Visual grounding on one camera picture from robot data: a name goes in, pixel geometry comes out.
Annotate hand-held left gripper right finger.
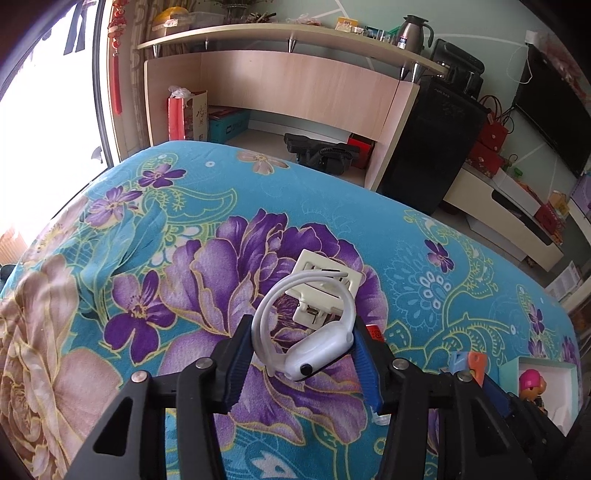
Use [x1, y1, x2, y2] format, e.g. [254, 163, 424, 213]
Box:
[353, 325, 541, 480]

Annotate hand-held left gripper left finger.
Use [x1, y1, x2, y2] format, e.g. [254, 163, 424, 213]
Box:
[62, 316, 256, 480]

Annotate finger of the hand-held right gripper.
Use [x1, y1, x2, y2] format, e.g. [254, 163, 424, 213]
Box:
[480, 378, 525, 418]

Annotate white box with teal rim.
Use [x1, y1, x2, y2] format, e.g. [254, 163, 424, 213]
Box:
[499, 355, 580, 428]

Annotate white smartwatch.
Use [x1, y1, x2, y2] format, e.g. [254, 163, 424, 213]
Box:
[252, 270, 358, 381]

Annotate pink toy dog figure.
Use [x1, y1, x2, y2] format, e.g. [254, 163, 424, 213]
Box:
[517, 369, 552, 414]

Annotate blue and orange small blocks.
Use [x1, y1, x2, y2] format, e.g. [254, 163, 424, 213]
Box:
[448, 351, 489, 386]

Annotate white plastic clip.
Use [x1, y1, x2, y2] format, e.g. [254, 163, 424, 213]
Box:
[285, 249, 363, 329]

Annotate floral teal blanket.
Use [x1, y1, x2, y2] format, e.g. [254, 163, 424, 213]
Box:
[0, 138, 583, 480]

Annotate white television stand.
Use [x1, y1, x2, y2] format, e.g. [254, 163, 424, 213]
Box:
[443, 164, 566, 273]

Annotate red flat box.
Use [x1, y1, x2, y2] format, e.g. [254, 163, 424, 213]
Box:
[536, 203, 566, 243]

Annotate yellow box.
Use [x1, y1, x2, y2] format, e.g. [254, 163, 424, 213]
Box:
[547, 191, 571, 217]

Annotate white flat box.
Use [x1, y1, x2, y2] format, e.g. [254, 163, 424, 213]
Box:
[492, 173, 550, 217]

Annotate black device under desk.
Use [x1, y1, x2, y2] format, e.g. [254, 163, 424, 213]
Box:
[283, 133, 365, 176]

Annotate small red box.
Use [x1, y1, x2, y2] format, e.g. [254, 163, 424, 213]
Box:
[348, 134, 375, 169]

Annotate black cabinet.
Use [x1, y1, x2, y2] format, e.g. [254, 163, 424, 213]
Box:
[376, 76, 492, 215]

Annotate red gift boxes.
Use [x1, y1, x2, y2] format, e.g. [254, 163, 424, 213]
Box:
[464, 141, 504, 176]

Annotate blue box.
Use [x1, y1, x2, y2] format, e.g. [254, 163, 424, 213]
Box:
[208, 115, 252, 144]

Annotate red paper bag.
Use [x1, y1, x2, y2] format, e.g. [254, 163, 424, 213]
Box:
[167, 87, 188, 141]

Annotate red gift bags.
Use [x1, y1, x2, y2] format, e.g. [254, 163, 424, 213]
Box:
[475, 95, 513, 151]

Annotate black television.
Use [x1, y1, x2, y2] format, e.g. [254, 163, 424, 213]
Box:
[515, 44, 591, 176]

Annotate patterned curtain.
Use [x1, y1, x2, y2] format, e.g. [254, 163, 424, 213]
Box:
[122, 0, 153, 160]

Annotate wooden desk with shelf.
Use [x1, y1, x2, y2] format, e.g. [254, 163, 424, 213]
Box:
[136, 23, 448, 192]

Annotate black coffee machine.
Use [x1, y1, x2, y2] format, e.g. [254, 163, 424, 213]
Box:
[431, 39, 485, 97]

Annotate red hanging knot ornament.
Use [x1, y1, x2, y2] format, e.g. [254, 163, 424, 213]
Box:
[108, 0, 129, 116]

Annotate steel thermos jug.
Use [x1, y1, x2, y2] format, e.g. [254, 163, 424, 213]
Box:
[398, 15, 435, 51]

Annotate yellow container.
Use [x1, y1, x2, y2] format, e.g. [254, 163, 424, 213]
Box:
[152, 7, 195, 31]

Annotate hanging dark clothes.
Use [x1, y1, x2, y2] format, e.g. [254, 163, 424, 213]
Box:
[62, 0, 93, 54]

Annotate white power cable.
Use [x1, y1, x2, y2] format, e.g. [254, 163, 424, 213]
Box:
[505, 31, 541, 86]

